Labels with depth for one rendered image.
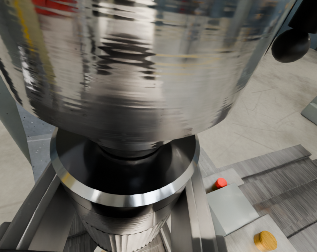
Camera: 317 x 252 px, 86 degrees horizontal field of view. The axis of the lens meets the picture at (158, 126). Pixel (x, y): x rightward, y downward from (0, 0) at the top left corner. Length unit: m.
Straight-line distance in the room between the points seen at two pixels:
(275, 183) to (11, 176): 1.62
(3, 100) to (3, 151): 1.37
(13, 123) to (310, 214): 0.76
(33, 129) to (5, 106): 0.09
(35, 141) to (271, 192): 0.59
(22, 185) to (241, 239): 1.49
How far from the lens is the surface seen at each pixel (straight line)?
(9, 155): 1.83
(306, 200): 0.59
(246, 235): 0.32
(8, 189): 1.65
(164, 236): 0.37
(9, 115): 0.56
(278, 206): 0.53
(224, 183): 0.30
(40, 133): 0.49
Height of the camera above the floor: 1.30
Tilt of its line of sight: 44 degrees down
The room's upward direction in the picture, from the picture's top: 12 degrees clockwise
